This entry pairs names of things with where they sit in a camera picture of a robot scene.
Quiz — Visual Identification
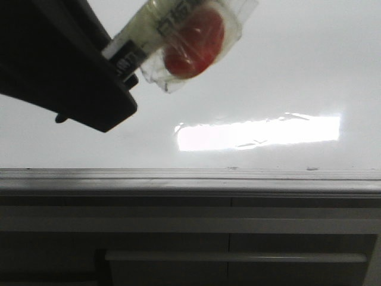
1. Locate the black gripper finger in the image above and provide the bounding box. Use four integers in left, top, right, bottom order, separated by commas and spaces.
1, 1, 138, 132

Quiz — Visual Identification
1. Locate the white whiteboard with aluminium frame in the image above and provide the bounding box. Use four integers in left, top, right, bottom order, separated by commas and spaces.
1, 1, 380, 203

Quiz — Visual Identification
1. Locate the white black whiteboard marker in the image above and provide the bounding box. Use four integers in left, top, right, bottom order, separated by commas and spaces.
102, 1, 205, 82

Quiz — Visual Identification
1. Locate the grey cabinet below whiteboard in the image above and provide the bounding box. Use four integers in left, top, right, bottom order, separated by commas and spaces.
1, 199, 380, 285

